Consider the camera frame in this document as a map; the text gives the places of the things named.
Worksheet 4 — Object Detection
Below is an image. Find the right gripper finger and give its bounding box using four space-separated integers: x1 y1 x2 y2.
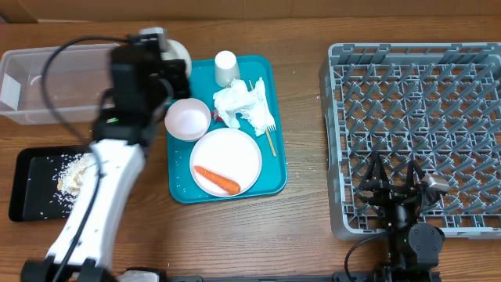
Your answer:
405 160 425 192
359 152 390 190

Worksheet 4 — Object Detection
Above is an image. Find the white bowl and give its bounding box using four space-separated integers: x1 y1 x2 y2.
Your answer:
164 98 211 142
161 39 192 78

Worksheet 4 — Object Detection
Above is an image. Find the white round plate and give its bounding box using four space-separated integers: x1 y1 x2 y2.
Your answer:
189 128 262 197

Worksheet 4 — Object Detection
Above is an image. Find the orange carrot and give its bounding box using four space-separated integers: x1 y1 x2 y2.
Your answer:
194 165 240 195

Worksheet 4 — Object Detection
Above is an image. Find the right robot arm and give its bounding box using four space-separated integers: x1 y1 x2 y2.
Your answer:
358 153 450 281

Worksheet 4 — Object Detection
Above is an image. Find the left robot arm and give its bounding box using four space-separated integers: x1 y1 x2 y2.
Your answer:
20 39 192 281

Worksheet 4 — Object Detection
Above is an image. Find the grey dishwasher rack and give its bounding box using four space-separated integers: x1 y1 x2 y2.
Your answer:
319 43 500 240

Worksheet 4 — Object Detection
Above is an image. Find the white paper cup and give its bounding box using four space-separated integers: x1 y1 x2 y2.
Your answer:
214 50 240 88

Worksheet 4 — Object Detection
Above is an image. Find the red wrapper scrap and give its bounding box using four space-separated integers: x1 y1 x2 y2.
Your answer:
212 110 223 122

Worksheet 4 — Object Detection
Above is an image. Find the crumpled white napkin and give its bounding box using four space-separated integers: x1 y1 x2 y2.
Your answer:
213 77 276 136

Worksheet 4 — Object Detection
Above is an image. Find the teal serving tray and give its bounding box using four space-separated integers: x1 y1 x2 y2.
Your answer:
167 55 287 204

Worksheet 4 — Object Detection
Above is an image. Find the clear plastic bin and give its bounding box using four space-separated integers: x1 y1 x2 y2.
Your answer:
1 43 118 125

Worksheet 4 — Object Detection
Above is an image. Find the peanuts and rice pile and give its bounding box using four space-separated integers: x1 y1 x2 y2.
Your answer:
35 153 92 219

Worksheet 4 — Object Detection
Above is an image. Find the black tray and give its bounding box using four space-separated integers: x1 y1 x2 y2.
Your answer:
9 146 89 222

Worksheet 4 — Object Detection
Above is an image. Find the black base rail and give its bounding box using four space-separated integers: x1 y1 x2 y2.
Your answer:
117 267 443 282

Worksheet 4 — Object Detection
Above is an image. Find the wooden handled fork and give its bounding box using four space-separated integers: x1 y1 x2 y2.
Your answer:
258 94 277 157

